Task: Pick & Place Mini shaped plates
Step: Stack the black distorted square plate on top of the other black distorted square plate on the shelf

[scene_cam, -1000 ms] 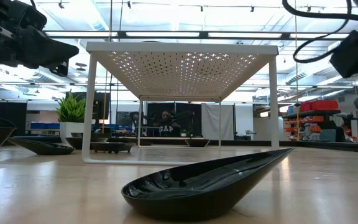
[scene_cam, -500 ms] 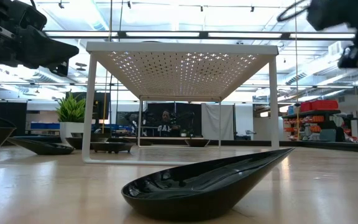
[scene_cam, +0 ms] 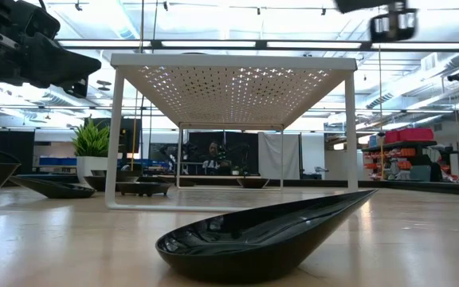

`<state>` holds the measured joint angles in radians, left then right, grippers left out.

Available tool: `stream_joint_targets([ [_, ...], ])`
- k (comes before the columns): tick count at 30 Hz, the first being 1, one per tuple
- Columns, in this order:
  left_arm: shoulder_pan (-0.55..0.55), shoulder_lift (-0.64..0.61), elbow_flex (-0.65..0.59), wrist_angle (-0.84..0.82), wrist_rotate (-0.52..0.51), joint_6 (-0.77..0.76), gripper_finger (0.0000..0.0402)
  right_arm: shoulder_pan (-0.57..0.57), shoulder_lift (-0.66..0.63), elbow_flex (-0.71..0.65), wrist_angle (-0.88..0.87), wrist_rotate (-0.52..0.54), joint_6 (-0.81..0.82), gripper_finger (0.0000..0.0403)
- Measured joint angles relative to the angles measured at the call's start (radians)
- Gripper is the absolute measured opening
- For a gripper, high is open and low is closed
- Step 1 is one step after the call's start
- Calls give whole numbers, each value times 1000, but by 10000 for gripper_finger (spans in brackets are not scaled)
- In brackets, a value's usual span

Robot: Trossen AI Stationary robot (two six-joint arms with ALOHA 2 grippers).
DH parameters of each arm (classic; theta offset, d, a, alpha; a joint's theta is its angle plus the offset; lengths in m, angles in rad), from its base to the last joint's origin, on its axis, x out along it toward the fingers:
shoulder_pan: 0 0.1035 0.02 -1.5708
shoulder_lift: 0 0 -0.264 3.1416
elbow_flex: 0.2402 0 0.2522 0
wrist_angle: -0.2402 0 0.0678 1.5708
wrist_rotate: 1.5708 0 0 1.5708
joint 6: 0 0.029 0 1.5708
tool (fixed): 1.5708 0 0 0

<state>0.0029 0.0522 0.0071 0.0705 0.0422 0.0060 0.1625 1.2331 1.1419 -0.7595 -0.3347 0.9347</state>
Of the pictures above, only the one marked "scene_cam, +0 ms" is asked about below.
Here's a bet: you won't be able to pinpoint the person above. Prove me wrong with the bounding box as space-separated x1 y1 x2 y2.
201 139 234 176

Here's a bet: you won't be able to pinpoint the small green potted plant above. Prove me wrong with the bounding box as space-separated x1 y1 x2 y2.
71 116 112 185

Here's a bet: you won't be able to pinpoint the shelf with red bins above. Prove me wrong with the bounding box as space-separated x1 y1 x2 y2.
363 127 459 183

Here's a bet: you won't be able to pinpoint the blue bins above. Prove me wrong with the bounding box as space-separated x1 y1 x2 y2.
37 155 78 167

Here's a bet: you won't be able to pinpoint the black monitor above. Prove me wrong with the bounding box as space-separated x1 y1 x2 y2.
84 117 143 160

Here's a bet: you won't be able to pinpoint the black leaf-shaped mini plate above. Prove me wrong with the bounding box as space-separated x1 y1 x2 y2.
83 174 143 193
236 177 271 190

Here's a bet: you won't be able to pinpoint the black small square mini plate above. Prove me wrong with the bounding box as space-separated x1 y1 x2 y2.
116 181 174 198

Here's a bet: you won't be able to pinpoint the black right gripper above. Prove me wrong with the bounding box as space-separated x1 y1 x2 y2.
334 0 398 14

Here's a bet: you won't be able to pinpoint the white perforated shelf rack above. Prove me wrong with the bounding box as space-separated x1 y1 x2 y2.
104 53 359 212

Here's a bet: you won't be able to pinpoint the white cloth sheet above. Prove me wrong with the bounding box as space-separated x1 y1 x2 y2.
257 132 302 180

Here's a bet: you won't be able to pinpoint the black teardrop mini plate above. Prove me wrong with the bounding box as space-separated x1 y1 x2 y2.
9 175 96 200
155 188 379 285

